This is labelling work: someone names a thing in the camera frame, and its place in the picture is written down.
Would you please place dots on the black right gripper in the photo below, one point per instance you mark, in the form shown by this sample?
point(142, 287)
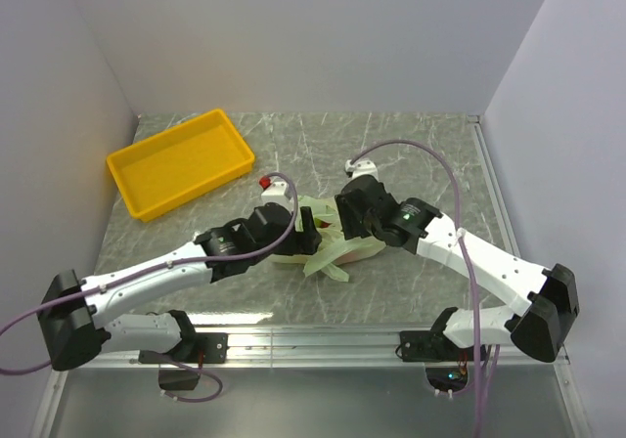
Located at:
point(350, 225)

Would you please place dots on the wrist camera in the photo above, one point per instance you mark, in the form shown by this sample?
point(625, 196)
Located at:
point(276, 190)
point(360, 168)

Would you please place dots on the green plastic bag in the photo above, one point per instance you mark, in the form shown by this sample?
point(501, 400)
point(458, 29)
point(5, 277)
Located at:
point(334, 250)

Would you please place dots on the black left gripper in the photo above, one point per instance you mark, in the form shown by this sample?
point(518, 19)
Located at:
point(302, 241)

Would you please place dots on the yellow plastic tray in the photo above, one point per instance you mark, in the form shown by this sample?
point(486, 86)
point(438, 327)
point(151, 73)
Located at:
point(179, 164)

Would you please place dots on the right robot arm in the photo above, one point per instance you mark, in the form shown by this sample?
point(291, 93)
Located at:
point(539, 305)

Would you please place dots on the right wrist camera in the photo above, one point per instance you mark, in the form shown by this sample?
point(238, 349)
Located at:
point(360, 168)

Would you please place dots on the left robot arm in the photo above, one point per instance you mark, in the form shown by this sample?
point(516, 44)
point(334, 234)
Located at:
point(83, 318)

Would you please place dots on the aluminium front rail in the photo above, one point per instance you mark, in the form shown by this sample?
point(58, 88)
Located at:
point(309, 346)

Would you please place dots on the red toy fruit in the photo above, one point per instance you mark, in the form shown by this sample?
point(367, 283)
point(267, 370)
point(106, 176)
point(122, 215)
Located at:
point(321, 224)

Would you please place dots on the aluminium side rail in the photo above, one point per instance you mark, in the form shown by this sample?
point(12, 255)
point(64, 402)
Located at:
point(502, 215)

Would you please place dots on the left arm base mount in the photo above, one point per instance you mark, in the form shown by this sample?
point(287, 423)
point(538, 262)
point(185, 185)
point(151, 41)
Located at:
point(180, 371)

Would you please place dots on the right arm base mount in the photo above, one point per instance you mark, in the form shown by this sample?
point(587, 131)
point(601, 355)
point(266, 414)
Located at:
point(447, 366)

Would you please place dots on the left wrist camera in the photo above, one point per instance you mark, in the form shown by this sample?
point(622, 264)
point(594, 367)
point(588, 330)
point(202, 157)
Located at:
point(276, 190)

